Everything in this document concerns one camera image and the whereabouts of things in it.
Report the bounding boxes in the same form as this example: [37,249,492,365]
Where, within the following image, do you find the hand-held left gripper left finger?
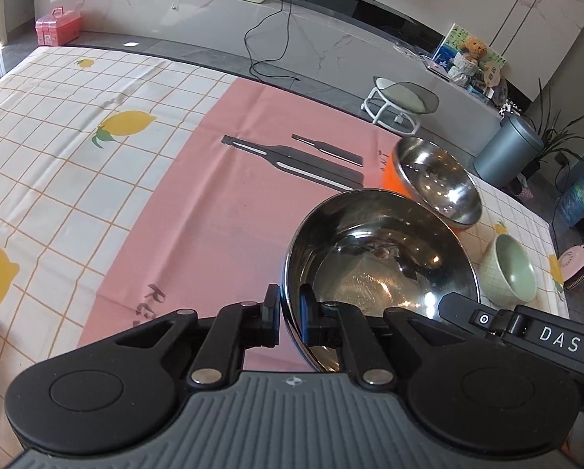
[79,283,283,390]

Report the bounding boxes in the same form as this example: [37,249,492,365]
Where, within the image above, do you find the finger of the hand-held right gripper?
[437,292,516,339]

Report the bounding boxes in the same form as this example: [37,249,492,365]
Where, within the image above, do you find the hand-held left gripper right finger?
[299,287,499,390]

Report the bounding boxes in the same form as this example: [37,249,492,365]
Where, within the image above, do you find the blue steel-lined bowl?
[283,190,481,372]

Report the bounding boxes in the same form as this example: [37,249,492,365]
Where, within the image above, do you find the green ceramic bowl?
[478,233,538,304]

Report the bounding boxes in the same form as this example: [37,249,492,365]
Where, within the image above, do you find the pink space heater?
[557,244,584,290]

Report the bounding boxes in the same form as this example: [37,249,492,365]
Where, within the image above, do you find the patterned slippers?
[509,176,535,199]

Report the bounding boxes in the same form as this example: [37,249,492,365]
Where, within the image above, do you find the blue water dispenser bottle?
[558,171,584,228]

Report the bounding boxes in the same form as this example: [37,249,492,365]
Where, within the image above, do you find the orange steel-lined bowl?
[381,137,483,231]

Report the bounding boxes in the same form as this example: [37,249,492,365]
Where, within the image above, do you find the grey-blue pedal trash can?
[473,113,546,190]

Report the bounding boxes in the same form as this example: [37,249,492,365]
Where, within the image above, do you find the long-leaf plant in black pot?
[521,81,584,183]

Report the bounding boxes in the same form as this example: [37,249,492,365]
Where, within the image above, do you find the white stool with green cushion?
[363,77,440,136]

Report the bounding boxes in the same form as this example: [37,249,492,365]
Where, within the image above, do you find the lemon-print checked tablecloth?
[0,46,571,469]

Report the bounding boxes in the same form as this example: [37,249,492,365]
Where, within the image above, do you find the round paper fan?
[482,61,503,89]

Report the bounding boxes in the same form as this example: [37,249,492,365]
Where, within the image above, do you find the teddy bear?
[451,38,489,82]

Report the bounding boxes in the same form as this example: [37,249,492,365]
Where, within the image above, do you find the painted picture board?
[431,23,508,72]

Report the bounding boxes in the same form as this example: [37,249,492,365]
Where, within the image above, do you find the white marble TV console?
[34,0,504,157]

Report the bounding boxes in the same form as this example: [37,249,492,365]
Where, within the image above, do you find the pink storage case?
[35,7,82,48]

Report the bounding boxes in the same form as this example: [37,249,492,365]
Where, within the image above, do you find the black power cable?
[244,0,303,83]

